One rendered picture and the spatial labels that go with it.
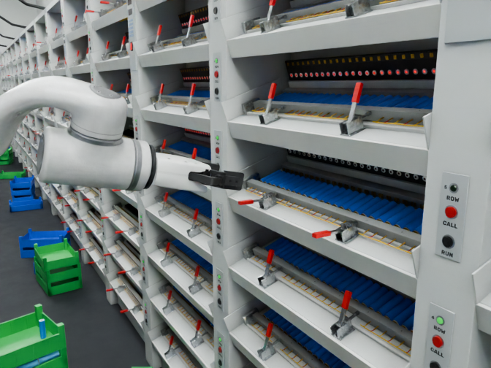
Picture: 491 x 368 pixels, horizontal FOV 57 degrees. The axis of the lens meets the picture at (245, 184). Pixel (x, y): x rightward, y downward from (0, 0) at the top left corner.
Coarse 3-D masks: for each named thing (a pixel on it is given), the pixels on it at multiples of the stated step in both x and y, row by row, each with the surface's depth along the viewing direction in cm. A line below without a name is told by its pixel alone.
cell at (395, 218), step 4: (408, 208) 85; (412, 208) 85; (400, 212) 84; (404, 212) 84; (408, 212) 84; (392, 216) 84; (396, 216) 83; (400, 216) 83; (404, 216) 84; (388, 220) 83; (392, 220) 83; (396, 220) 83; (392, 224) 82
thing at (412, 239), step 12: (252, 180) 119; (264, 192) 112; (276, 192) 108; (288, 192) 106; (300, 204) 101; (312, 204) 97; (324, 204) 95; (336, 216) 91; (348, 216) 87; (360, 216) 86; (360, 228) 86; (372, 228) 83; (384, 228) 80; (396, 228) 79; (396, 240) 78; (408, 240) 76; (420, 240) 74; (408, 252) 74
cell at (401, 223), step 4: (412, 212) 83; (416, 212) 83; (420, 212) 83; (408, 216) 82; (412, 216) 82; (416, 216) 82; (400, 220) 82; (404, 220) 81; (408, 220) 81; (412, 220) 82; (396, 224) 81; (400, 224) 81; (404, 224) 81
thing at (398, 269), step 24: (264, 168) 124; (336, 168) 107; (240, 192) 120; (264, 216) 106; (288, 216) 100; (312, 216) 97; (312, 240) 92; (336, 240) 85; (360, 240) 83; (360, 264) 81; (384, 264) 75; (408, 264) 73; (408, 288) 72
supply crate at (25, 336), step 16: (16, 320) 152; (32, 320) 156; (48, 320) 153; (0, 336) 150; (16, 336) 151; (32, 336) 151; (48, 336) 151; (64, 336) 145; (0, 352) 142; (16, 352) 134; (32, 352) 138; (48, 352) 142
